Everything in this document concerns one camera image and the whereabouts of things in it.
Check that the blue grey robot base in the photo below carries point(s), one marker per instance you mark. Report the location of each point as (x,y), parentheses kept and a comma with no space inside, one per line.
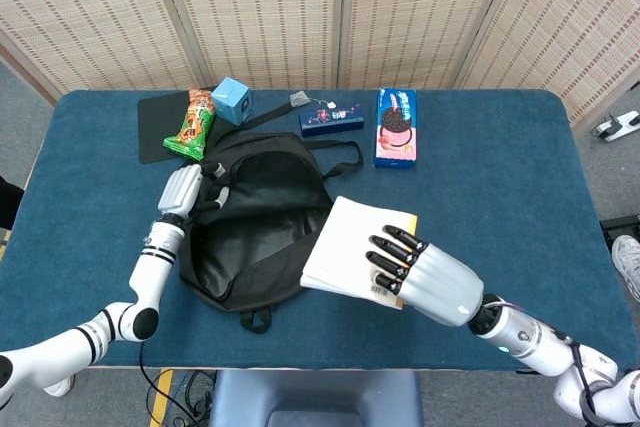
(315,397)

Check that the white book yellow spine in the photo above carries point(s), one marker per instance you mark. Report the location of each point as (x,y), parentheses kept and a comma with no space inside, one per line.
(340,247)

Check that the black mouse pad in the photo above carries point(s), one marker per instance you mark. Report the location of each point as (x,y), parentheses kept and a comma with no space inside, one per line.
(155,127)

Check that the dark blue long box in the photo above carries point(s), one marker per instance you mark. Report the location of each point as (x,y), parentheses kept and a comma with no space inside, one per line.
(331,119)

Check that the black equipment on floor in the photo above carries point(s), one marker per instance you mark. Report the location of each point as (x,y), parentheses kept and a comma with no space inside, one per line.
(620,227)

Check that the bamboo folding screen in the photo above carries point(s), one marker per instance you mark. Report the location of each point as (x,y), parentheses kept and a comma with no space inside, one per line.
(260,12)

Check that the white power strip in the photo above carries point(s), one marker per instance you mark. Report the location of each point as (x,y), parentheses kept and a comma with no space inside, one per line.
(617,126)

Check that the black object beside table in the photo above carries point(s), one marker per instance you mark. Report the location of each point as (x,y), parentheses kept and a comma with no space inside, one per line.
(9,202)

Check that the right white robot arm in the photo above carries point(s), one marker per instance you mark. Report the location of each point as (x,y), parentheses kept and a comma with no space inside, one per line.
(530,342)

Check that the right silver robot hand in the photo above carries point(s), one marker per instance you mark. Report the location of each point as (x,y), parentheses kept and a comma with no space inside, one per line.
(440,287)

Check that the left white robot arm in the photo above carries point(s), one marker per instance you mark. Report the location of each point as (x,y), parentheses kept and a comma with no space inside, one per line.
(150,272)

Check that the black backpack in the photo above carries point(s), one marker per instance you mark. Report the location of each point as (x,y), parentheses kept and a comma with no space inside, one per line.
(270,227)

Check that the white shoe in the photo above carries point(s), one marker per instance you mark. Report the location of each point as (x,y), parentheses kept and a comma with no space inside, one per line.
(60,386)

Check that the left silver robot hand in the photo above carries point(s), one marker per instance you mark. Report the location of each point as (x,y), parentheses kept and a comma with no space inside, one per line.
(180,192)

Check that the light blue cube box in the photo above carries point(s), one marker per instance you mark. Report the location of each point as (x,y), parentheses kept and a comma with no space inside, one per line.
(231,99)

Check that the grey tea bag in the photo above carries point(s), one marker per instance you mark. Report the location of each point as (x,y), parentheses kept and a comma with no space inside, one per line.
(299,98)

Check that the blue pink cookie box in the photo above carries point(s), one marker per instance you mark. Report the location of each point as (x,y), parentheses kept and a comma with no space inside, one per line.
(395,132)

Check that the green orange snack bag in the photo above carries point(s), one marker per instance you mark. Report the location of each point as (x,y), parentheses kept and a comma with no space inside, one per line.
(192,127)

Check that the white grey sneaker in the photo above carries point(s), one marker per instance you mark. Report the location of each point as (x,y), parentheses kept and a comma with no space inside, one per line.
(627,257)

